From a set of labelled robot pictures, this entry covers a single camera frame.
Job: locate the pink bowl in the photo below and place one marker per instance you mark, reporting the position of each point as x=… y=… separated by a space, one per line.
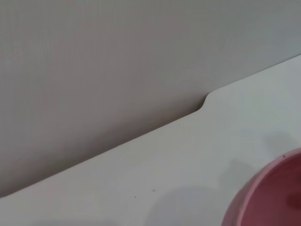
x=270 y=195

